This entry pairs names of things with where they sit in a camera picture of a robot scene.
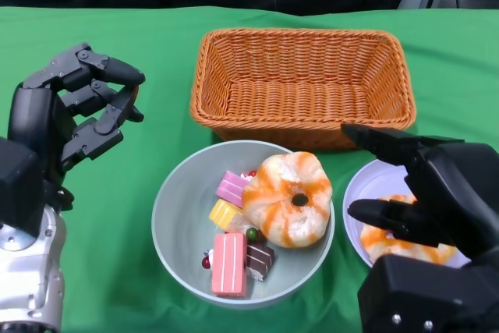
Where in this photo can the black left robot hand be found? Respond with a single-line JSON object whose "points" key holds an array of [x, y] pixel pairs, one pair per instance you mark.
{"points": [[31, 114]]}

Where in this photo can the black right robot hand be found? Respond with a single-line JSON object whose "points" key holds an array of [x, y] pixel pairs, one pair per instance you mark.
{"points": [[460, 192]]}

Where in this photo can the orange-striped bread without dark hole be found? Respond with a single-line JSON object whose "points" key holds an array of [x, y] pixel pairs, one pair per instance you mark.
{"points": [[390, 247]]}

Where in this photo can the grey-green ribbed bowl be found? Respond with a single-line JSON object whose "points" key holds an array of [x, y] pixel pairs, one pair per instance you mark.
{"points": [[179, 200]]}

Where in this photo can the orange-striped bread with dark hole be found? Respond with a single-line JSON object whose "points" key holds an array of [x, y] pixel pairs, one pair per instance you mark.
{"points": [[280, 185]]}

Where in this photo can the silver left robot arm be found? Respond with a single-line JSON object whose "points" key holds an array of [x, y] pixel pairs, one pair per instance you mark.
{"points": [[35, 278]]}

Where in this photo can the white round plate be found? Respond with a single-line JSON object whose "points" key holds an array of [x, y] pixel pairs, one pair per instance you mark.
{"points": [[374, 181]]}

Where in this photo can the orange wicker basket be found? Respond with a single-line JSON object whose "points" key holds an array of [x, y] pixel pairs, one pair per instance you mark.
{"points": [[304, 95]]}

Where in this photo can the chocolate layered cake slice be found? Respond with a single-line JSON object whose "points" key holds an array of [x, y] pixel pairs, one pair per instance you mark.
{"points": [[259, 261]]}

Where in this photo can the small pink striped cake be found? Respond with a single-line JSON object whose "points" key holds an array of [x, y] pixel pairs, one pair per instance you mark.
{"points": [[232, 188]]}

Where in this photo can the small yellow cake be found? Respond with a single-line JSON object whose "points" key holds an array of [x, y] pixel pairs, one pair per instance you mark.
{"points": [[222, 213]]}

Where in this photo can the large pink layered cake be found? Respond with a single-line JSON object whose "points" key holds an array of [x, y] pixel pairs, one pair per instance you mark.
{"points": [[230, 266]]}

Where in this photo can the green tablecloth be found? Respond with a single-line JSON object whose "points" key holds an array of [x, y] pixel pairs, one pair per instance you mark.
{"points": [[97, 231]]}

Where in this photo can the red cherry cream piece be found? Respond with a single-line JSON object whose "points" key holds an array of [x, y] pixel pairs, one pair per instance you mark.
{"points": [[207, 261], [249, 175]]}

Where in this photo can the small green ball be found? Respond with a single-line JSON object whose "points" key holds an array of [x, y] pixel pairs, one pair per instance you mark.
{"points": [[252, 234]]}

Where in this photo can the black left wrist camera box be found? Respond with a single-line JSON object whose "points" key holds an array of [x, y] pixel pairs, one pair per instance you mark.
{"points": [[19, 188]]}

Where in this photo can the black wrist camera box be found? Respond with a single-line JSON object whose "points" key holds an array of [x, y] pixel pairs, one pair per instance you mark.
{"points": [[413, 298], [19, 188]]}

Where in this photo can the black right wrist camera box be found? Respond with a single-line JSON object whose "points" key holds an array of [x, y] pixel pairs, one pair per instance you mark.
{"points": [[413, 298]]}

